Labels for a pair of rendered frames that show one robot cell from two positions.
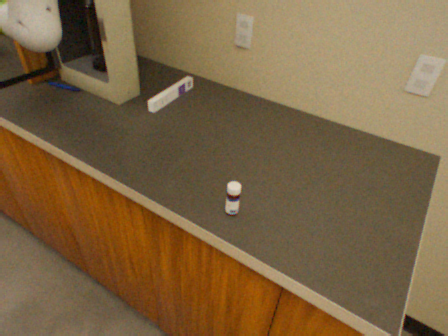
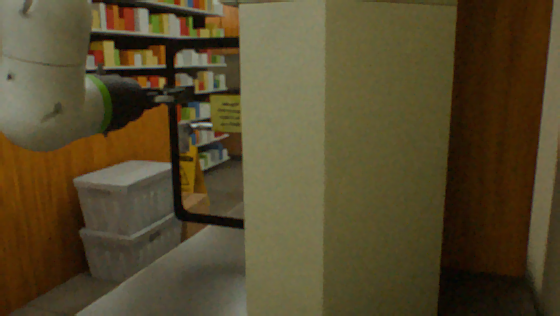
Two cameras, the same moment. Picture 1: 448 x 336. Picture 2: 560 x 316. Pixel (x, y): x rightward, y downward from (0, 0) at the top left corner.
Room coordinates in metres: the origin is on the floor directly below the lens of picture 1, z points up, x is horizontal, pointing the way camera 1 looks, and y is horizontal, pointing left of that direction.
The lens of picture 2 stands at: (1.02, -0.19, 1.34)
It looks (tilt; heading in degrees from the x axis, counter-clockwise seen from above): 12 degrees down; 80
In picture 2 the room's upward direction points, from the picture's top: 1 degrees counter-clockwise
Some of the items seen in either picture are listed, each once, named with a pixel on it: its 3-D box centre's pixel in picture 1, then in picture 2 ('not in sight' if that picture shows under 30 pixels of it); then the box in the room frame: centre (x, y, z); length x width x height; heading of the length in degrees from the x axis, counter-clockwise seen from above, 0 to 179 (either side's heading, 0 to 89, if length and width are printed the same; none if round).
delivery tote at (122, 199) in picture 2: not in sight; (132, 195); (0.56, 2.81, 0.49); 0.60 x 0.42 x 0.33; 59
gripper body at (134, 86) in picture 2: not in sight; (132, 99); (0.91, 0.63, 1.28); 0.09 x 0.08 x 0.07; 59
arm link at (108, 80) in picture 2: not in sight; (101, 100); (0.87, 0.56, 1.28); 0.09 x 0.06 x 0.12; 149
